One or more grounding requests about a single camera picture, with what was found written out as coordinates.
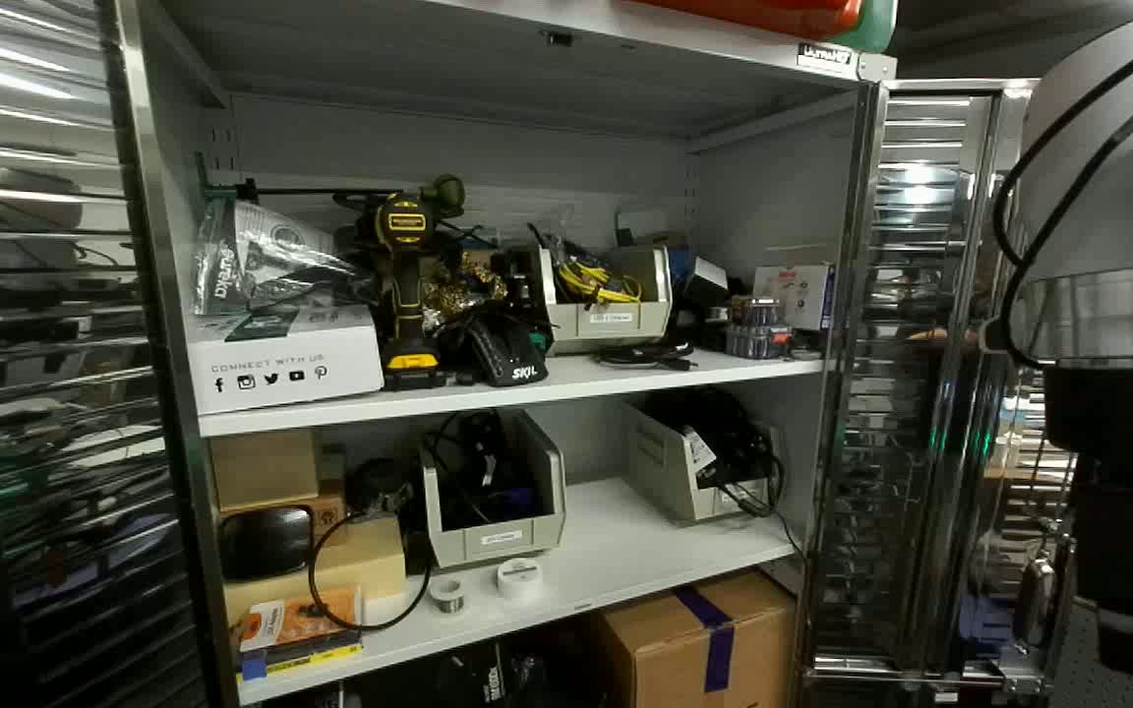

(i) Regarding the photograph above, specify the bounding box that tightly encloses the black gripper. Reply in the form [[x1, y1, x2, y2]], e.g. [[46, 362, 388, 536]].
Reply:
[[1037, 362, 1133, 684]]

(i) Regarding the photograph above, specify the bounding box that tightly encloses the steel tray rack trolley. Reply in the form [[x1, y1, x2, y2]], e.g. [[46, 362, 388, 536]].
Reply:
[[799, 75, 1082, 699], [0, 0, 218, 708]]

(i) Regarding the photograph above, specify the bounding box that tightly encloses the white box with red print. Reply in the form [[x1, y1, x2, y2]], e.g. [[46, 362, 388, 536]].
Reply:
[[753, 260, 842, 333]]

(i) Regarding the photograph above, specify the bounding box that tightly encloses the cardboard box with purple tape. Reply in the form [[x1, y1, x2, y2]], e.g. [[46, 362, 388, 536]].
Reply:
[[587, 568, 806, 708]]

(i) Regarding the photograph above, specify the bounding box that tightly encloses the grey bin with black gear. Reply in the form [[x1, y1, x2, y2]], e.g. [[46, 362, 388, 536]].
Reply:
[[623, 391, 778, 527]]

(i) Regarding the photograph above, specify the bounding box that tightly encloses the white metal shelving unit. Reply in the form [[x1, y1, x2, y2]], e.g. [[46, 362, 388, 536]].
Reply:
[[100, 0, 905, 708]]

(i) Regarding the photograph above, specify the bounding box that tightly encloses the black blue box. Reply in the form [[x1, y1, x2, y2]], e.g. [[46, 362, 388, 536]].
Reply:
[[666, 248, 737, 346]]

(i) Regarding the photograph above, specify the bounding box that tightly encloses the white tape roll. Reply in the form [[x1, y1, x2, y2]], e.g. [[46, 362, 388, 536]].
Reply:
[[486, 553, 547, 602]]

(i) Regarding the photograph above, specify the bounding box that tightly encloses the black equipment pile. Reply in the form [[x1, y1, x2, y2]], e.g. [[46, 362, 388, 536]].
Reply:
[[313, 631, 597, 708]]

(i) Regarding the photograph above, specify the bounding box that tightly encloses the green container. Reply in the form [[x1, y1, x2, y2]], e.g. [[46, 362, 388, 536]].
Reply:
[[833, 0, 902, 54]]

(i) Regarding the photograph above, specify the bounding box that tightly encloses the small grey tape roll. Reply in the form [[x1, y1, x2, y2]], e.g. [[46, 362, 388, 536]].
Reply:
[[426, 574, 471, 619]]

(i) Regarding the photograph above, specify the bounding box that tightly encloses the black battery charger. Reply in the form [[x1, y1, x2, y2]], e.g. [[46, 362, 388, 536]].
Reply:
[[454, 309, 553, 391]]

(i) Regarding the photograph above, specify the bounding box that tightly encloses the orange container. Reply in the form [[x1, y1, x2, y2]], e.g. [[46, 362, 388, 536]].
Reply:
[[636, 0, 871, 41]]

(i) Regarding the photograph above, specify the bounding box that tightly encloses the black round device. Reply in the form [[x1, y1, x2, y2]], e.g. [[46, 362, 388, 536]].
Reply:
[[342, 452, 422, 520]]

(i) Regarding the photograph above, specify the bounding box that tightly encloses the tan cardboard box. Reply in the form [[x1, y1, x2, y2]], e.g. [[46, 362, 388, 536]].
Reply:
[[219, 509, 413, 625]]

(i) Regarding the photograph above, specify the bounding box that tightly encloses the long tool with green end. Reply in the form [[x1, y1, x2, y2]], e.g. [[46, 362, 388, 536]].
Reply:
[[191, 173, 469, 225]]

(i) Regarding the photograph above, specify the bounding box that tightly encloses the orange booklet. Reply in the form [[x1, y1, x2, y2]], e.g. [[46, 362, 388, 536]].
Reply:
[[229, 583, 371, 680]]

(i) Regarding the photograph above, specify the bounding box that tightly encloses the black rounded case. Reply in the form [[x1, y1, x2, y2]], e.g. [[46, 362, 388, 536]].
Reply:
[[218, 502, 324, 585]]

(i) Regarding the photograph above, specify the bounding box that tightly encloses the plain brown cardboard box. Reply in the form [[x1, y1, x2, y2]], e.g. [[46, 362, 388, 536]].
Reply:
[[203, 430, 324, 517]]

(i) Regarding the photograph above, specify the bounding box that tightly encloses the white box with social icons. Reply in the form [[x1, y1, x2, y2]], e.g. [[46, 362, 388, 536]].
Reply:
[[185, 304, 388, 417]]

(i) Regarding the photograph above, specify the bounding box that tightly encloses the clear plastic bag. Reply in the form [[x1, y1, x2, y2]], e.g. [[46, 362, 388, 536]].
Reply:
[[190, 198, 363, 325]]

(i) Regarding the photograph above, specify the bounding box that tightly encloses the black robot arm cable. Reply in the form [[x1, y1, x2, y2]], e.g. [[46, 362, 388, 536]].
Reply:
[[987, 17, 1133, 375]]

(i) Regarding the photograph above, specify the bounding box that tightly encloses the black gear with cords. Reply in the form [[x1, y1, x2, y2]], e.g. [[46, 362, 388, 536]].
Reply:
[[669, 391, 785, 523]]

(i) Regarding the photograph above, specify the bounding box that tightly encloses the grey bin with yellow cable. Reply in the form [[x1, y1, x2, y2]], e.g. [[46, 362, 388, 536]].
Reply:
[[531, 239, 675, 357]]

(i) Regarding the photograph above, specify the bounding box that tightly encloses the grey bin with black cables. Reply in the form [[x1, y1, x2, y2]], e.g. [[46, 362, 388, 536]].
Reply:
[[413, 405, 569, 574]]

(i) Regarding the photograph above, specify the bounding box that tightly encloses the yellow cable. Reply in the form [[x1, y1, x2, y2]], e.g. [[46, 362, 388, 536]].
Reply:
[[553, 254, 641, 308]]

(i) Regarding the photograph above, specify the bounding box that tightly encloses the black cable bundle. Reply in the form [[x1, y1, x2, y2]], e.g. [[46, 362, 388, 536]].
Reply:
[[442, 414, 552, 527]]

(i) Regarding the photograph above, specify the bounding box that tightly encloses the thin black cable loop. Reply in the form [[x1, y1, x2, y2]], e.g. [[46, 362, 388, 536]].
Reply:
[[302, 502, 442, 636]]

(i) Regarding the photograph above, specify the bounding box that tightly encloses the yellow black cordless drill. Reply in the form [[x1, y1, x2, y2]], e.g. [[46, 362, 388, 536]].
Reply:
[[351, 187, 463, 393]]

